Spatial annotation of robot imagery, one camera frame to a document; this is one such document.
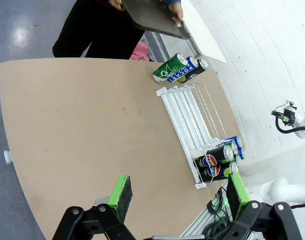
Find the pink cloth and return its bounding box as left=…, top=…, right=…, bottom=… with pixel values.
left=129, top=41, right=150, bottom=62

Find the black Pepsi can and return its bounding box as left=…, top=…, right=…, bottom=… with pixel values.
left=177, top=58, right=209, bottom=83
left=194, top=144, right=235, bottom=168
left=197, top=161, right=240, bottom=183

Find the person's left hand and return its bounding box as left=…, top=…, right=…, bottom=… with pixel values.
left=171, top=3, right=185, bottom=27

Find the white can dispenser rack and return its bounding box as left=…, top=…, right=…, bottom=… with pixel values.
left=156, top=83, right=243, bottom=190

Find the person's right hand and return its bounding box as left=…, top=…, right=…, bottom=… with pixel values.
left=108, top=0, right=125, bottom=11

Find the person's left forearm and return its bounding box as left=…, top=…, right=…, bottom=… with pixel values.
left=162, top=0, right=182, bottom=8

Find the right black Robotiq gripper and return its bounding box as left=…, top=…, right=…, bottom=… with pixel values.
left=282, top=106, right=297, bottom=126

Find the white plastic knob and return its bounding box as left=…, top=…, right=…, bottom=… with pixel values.
left=3, top=149, right=14, bottom=165

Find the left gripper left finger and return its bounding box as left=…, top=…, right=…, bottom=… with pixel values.
left=51, top=174, right=137, bottom=240

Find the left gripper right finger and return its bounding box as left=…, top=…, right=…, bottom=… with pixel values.
left=203, top=171, right=303, bottom=240

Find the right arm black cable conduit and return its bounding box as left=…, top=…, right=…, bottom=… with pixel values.
left=274, top=115, right=305, bottom=135

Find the person in denim jacket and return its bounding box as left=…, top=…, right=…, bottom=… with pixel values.
left=52, top=0, right=146, bottom=60

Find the grey slotted aluminium rail panel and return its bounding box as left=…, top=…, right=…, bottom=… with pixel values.
left=179, top=192, right=233, bottom=237

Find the dark rectangular serving tray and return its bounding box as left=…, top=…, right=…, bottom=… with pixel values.
left=121, top=0, right=192, bottom=40

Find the black cable coil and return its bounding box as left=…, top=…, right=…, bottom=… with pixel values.
left=206, top=189, right=235, bottom=236

